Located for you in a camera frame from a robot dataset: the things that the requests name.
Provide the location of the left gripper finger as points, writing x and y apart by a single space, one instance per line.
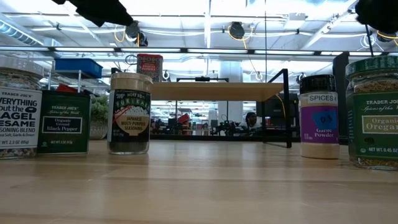
115 14
91 17

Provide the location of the smoked paprika tin red lid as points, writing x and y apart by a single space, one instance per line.
150 67

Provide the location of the oregano jar green lid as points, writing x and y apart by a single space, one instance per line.
374 124

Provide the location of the black square spice tin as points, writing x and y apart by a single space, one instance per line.
63 124

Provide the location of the garlic powder bottle black lid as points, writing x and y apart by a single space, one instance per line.
319 124

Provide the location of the bagel seasoning jar white lid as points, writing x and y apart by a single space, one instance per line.
18 118

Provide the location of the blue plastic bin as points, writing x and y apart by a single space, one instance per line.
77 67

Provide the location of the metal storage rack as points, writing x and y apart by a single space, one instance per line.
49 74

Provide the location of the red plastic bin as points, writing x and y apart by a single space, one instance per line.
65 88

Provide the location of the small green potted plant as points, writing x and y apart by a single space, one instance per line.
100 115

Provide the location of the black monitor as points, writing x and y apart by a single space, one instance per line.
275 107

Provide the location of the person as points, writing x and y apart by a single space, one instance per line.
252 120

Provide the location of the wooden shelf black metal frame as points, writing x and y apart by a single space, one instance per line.
217 91

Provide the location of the black metal table frame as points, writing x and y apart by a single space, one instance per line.
192 137

